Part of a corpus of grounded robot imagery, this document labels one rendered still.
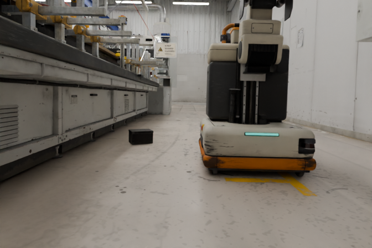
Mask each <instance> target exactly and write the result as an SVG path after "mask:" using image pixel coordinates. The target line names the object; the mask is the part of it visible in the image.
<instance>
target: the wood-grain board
mask: <svg viewBox="0 0 372 248"><path fill-rule="evenodd" d="M3 1H5V2H7V0H3ZM11 5H14V6H15V5H16V0H11ZM86 44H88V45H90V46H92V43H86ZM99 50H100V51H102V52H104V53H106V54H108V55H109V56H111V57H113V58H115V59H117V60H119V57H116V54H115V53H113V52H111V51H110V50H108V49H106V48H104V47H103V46H101V45H99Z"/></svg>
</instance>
